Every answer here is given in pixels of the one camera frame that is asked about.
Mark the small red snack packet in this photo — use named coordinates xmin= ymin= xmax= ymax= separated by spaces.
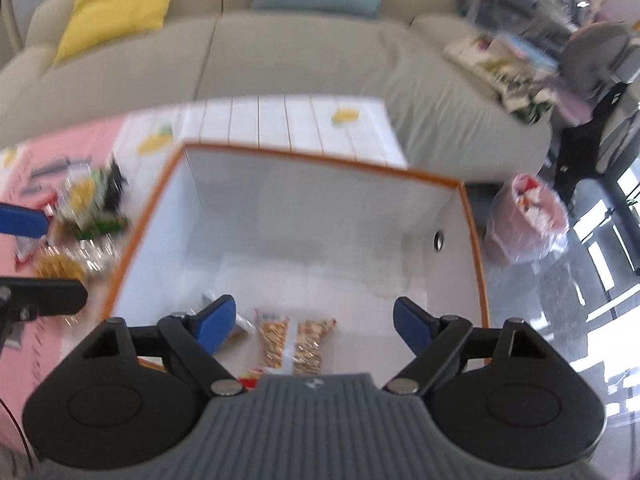
xmin=237 ymin=367 xmax=266 ymax=391

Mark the yellow pillow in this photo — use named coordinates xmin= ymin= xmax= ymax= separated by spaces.
xmin=52 ymin=0 xmax=179 ymax=64

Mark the pile of mixed snack packets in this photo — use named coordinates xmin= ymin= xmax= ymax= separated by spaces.
xmin=14 ymin=157 xmax=134 ymax=286

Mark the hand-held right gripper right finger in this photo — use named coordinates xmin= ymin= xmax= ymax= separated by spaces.
xmin=383 ymin=297 xmax=552 ymax=395

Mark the clear packet of orange crackers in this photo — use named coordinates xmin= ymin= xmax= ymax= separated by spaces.
xmin=291 ymin=317 xmax=337 ymax=376
xmin=253 ymin=308 xmax=291 ymax=374

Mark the beige sofa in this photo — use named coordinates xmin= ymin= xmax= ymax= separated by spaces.
xmin=0 ymin=0 xmax=557 ymax=177

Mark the orange white cardboard box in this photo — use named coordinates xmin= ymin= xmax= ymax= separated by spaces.
xmin=107 ymin=142 xmax=489 ymax=377

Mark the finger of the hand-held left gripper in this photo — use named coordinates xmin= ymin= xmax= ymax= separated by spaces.
xmin=0 ymin=203 xmax=51 ymax=239
xmin=0 ymin=277 xmax=89 ymax=319

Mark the trash bin with pink bag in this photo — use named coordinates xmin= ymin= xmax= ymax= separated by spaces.
xmin=484 ymin=172 xmax=571 ymax=266

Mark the small clear plastic packet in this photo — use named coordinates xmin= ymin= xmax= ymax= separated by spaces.
xmin=200 ymin=293 xmax=256 ymax=341

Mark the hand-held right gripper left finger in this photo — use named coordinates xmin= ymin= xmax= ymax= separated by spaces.
xmin=80 ymin=294 xmax=241 ymax=398

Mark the grey office chair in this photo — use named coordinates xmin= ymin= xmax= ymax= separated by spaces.
xmin=549 ymin=82 xmax=632 ymax=202
xmin=560 ymin=22 xmax=640 ymax=127

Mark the pink white printed tablecloth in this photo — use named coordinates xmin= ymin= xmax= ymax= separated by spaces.
xmin=0 ymin=95 xmax=409 ymax=461

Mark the stack of magazines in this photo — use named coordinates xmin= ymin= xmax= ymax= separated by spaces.
xmin=442 ymin=30 xmax=562 ymax=126

